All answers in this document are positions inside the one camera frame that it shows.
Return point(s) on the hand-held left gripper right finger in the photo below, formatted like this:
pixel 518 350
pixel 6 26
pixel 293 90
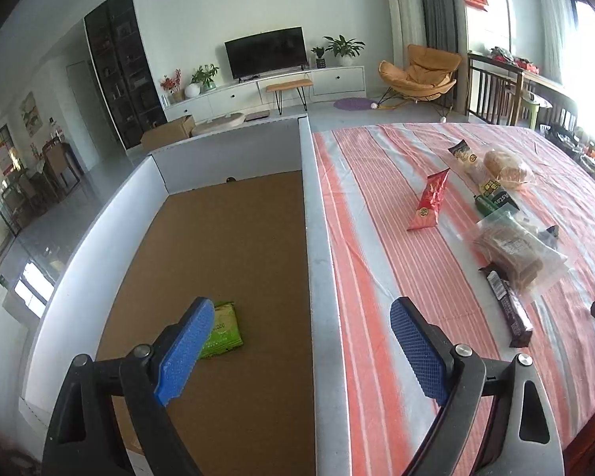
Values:
pixel 416 342

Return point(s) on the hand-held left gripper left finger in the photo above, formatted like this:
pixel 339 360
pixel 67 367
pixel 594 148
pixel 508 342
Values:
pixel 193 342

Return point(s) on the dark chocolate bar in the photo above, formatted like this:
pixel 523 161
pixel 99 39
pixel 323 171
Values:
pixel 508 305

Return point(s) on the white cardboard box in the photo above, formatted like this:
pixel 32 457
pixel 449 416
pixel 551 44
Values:
pixel 228 238

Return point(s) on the red snack packet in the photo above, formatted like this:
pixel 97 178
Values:
pixel 431 198

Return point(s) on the green snack packet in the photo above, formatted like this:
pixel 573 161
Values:
pixel 225 329

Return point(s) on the pink striped tablecloth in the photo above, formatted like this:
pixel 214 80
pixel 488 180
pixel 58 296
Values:
pixel 377 258

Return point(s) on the clear bag of brown biscuits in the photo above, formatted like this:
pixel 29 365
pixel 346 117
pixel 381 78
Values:
pixel 510 248

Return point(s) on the black labelled snack packet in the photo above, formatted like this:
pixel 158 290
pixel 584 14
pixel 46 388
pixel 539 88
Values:
pixel 503 199

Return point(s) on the round bread in clear bag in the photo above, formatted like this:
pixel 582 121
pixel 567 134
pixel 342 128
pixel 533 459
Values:
pixel 508 166

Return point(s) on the long packet with yellow label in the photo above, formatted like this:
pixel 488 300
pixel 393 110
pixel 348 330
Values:
pixel 468 161

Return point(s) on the brown cardboard box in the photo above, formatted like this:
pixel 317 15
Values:
pixel 168 134

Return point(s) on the white oval cushion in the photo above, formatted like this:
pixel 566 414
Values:
pixel 218 124

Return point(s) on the green stool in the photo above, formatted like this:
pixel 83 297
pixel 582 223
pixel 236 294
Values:
pixel 531 106

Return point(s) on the wooden dining chair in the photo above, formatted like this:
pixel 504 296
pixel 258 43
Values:
pixel 62 163

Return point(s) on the grey flat device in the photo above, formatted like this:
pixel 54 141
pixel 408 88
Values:
pixel 257 116

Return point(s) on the purple round mat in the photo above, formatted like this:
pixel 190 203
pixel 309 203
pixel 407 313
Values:
pixel 352 104

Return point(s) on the white round vase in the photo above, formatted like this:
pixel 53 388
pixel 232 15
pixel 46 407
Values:
pixel 192 90

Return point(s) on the dark wooden railing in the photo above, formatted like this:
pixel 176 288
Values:
pixel 491 89

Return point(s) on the red flowers in vase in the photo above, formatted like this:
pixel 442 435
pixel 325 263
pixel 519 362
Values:
pixel 171 84

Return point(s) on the leafy potted plant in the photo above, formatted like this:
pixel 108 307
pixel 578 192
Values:
pixel 206 75

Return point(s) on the orange lounge chair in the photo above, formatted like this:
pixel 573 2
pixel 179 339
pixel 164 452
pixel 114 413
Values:
pixel 426 69

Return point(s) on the white television cabinet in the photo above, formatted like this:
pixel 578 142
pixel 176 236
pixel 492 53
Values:
pixel 337 79

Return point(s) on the wooden bench with black legs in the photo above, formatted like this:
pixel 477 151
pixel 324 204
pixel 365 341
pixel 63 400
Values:
pixel 290 84

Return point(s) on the black display cabinet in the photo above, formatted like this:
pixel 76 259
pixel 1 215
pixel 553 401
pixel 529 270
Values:
pixel 124 69

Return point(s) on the small potted plant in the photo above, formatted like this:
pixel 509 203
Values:
pixel 320 59

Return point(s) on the black television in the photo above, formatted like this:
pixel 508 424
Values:
pixel 267 52

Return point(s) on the white sheer curtain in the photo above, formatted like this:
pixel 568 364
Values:
pixel 550 20

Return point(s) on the large potted plant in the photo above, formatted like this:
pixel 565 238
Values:
pixel 344 48

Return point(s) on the white standing air conditioner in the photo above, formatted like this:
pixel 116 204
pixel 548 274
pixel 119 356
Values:
pixel 404 10

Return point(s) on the grey curtain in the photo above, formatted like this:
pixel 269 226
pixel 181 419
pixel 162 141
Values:
pixel 441 5

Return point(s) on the wall painting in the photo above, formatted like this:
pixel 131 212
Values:
pixel 30 109

